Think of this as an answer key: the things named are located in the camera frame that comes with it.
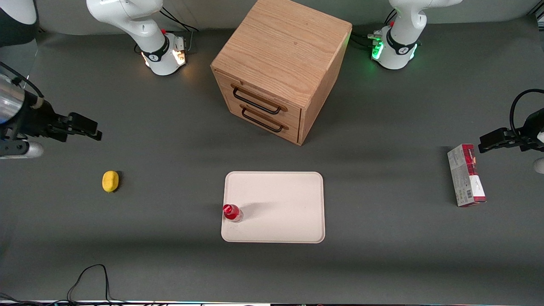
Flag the black right arm base cables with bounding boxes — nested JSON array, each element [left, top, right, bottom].
[[134, 3, 201, 55]]

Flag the black arm base cables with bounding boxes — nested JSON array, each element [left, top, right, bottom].
[[350, 8, 396, 51], [134, 3, 201, 55]]

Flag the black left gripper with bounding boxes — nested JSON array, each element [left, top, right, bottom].
[[479, 108, 544, 154]]

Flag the small red coke bottle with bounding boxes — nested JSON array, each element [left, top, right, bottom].
[[223, 204, 244, 223]]

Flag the black drawer handle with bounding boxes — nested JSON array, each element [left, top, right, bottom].
[[231, 84, 289, 116], [240, 105, 290, 133]]

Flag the wooden drawer cabinet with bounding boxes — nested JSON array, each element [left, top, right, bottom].
[[210, 0, 353, 146]]

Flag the red plaid carton box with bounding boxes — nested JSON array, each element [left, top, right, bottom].
[[447, 144, 487, 207]]

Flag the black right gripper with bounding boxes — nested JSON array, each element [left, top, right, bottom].
[[0, 94, 103, 146]]

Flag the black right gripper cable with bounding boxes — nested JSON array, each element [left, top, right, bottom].
[[0, 62, 45, 99]]

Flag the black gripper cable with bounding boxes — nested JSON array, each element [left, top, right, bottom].
[[509, 88, 544, 137], [0, 62, 45, 99]]

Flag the black left arm base cables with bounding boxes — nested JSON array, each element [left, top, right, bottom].
[[350, 8, 396, 51]]

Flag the yellow lemon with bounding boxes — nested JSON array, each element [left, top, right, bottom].
[[102, 170, 121, 193]]

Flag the white rectangular tray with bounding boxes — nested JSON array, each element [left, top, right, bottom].
[[221, 171, 326, 244]]

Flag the thin black looped cable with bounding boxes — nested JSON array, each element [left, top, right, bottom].
[[67, 264, 128, 305]]

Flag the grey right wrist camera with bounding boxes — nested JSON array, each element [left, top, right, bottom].
[[0, 142, 44, 159]]

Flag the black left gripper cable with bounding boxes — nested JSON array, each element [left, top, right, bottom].
[[509, 88, 544, 137]]

